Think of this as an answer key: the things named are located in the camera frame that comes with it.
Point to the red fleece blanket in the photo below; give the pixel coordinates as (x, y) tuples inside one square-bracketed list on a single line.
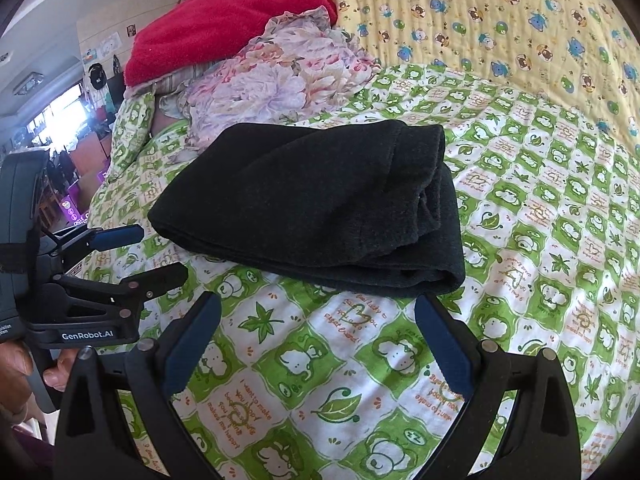
[(220, 25)]

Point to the purple garment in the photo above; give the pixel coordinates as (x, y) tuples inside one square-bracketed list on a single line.
[(37, 457)]

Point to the floral ruffled cloth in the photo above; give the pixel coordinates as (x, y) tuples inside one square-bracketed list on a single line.
[(280, 75)]

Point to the purple printed box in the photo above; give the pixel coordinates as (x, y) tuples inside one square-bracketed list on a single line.
[(75, 205)]

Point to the green printed pillow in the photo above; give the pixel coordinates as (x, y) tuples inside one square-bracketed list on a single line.
[(131, 130)]

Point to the person's left hand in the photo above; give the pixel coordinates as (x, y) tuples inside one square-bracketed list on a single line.
[(62, 372)]

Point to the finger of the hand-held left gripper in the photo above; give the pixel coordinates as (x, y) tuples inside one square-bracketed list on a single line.
[(150, 285), (117, 237)]

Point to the black pants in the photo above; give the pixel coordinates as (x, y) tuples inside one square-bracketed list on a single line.
[(310, 210)]

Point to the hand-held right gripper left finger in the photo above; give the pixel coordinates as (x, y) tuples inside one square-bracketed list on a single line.
[(192, 350)]

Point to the ceiling lamp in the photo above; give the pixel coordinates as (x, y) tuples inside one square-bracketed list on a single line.
[(28, 83)]

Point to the yellow printed blanket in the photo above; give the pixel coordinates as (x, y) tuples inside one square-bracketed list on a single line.
[(500, 15)]

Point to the green printed bed sheet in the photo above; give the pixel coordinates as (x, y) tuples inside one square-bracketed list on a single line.
[(525, 260)]

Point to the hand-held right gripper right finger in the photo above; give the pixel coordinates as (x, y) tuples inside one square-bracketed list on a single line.
[(445, 347)]

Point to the black cap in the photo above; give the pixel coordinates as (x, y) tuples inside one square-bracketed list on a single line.
[(96, 76)]

